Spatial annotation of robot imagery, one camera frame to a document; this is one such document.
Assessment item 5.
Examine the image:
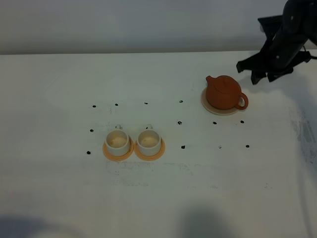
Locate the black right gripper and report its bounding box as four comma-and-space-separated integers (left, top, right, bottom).
236, 14, 310, 85

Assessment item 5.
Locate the brown clay teapot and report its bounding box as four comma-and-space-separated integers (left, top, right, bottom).
206, 75, 249, 111

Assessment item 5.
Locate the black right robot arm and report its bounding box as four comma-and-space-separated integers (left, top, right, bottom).
236, 0, 317, 85

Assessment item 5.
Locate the cream round teapot coaster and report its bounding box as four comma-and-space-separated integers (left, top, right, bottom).
201, 88, 240, 116

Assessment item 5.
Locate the right orange round coaster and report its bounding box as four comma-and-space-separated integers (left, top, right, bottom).
134, 139, 165, 161

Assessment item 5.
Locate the orange round coaster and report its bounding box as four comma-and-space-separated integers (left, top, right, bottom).
134, 139, 165, 161
103, 139, 134, 162

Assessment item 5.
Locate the right white teacup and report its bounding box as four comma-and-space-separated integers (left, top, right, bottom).
137, 124, 161, 157

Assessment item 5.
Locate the white teacup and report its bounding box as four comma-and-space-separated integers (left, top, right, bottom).
105, 124, 131, 157
137, 124, 161, 157

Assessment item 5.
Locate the left white teacup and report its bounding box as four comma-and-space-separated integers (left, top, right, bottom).
105, 124, 131, 157

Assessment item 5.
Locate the left orange round coaster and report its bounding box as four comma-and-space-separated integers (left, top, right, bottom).
103, 139, 134, 162

